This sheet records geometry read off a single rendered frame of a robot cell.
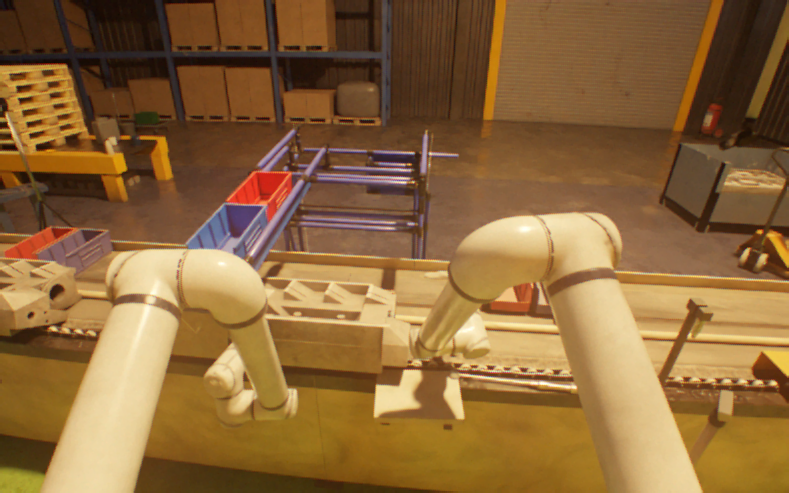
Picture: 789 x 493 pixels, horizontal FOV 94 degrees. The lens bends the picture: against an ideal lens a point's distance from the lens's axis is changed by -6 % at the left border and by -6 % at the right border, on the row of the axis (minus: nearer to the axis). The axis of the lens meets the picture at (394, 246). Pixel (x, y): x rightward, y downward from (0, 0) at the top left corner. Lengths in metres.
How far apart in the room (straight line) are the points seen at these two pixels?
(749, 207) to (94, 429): 5.96
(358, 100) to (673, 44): 8.12
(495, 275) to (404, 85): 10.91
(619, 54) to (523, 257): 11.76
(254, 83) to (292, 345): 9.70
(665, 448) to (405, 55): 11.12
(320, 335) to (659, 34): 12.01
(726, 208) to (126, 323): 5.71
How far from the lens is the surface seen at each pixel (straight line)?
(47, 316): 2.22
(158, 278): 0.83
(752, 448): 2.21
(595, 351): 0.67
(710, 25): 13.25
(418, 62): 11.47
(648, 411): 0.67
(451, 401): 1.46
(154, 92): 12.27
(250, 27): 10.82
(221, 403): 1.29
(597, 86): 12.23
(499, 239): 0.66
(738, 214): 5.95
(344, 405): 1.67
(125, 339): 0.78
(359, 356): 1.48
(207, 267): 0.81
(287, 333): 1.50
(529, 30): 11.61
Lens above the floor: 1.89
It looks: 28 degrees down
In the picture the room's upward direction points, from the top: 1 degrees clockwise
